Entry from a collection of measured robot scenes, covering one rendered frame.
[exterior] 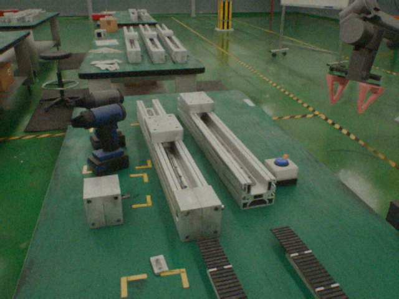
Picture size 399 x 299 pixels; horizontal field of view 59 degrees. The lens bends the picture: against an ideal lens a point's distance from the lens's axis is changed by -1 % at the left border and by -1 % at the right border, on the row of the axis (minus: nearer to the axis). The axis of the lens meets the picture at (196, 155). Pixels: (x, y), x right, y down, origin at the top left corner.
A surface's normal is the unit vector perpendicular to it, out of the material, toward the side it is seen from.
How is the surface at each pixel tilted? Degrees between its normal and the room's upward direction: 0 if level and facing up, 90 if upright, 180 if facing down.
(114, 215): 90
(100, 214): 90
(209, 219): 90
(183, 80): 90
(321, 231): 0
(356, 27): 76
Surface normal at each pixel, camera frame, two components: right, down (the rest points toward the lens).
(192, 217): 0.26, 0.43
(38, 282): 0.00, -0.90
